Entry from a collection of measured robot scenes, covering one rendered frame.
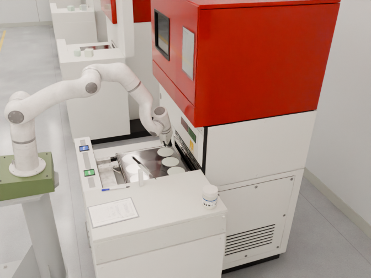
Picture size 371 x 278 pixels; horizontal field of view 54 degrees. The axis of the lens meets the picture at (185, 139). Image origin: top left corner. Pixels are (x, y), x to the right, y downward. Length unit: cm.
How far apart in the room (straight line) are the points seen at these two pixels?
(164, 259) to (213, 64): 95
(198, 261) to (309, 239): 140
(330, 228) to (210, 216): 171
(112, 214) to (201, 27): 92
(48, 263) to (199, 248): 112
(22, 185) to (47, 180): 12
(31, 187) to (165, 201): 77
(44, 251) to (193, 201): 112
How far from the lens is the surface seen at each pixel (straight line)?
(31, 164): 214
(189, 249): 181
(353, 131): 317
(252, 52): 180
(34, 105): 194
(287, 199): 246
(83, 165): 207
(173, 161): 215
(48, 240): 246
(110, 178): 207
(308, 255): 299
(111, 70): 190
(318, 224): 327
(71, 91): 191
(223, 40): 171
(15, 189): 214
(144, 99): 196
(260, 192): 229
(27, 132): 205
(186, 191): 182
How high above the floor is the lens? 209
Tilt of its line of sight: 30 degrees down
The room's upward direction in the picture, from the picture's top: 1 degrees clockwise
